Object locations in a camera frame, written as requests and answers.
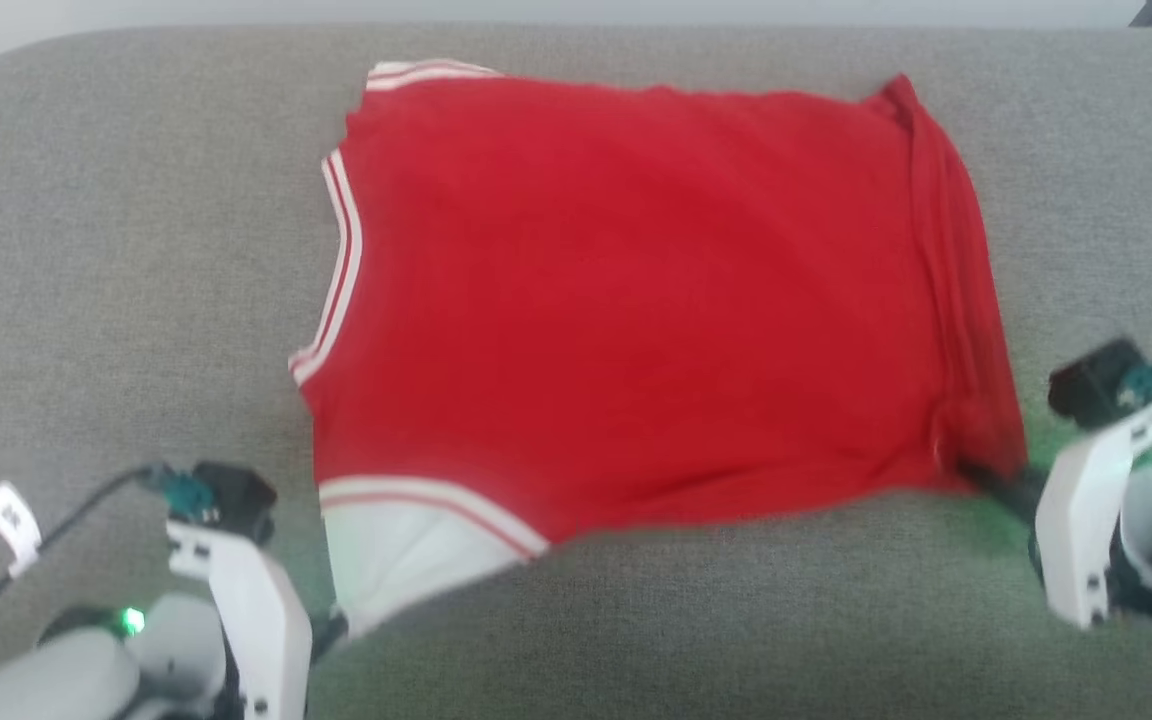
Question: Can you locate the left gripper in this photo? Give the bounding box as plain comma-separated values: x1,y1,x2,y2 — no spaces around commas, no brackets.
41,518,349,720

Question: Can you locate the red and white jersey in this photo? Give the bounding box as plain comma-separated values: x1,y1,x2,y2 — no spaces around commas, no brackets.
288,58,1029,641

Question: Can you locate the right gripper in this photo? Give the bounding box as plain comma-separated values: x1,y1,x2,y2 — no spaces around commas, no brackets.
956,393,1152,633

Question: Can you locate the white cable label tag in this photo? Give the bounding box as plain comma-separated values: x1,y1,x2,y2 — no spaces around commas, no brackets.
0,482,43,579

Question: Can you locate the grey fabric sofa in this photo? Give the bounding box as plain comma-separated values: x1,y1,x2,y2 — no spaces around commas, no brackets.
0,22,1152,720

